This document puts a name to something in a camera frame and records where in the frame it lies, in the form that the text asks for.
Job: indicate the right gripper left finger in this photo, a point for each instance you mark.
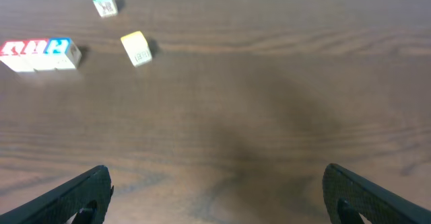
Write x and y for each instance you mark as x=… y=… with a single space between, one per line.
x=85 y=199

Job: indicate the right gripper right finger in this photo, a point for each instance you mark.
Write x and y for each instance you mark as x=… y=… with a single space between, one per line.
x=350 y=198

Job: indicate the red letter A block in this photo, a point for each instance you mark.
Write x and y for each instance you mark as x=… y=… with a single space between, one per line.
x=11 y=52

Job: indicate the red letter I block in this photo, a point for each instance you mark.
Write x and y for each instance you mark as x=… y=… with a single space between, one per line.
x=35 y=56

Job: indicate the blue number 2 block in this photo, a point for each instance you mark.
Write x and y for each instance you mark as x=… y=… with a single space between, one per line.
x=62 y=54

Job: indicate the yellow top wooden block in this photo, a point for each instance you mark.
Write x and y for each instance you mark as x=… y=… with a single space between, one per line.
x=137 y=48

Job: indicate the green R block far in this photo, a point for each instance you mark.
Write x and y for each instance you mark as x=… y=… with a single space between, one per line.
x=106 y=8

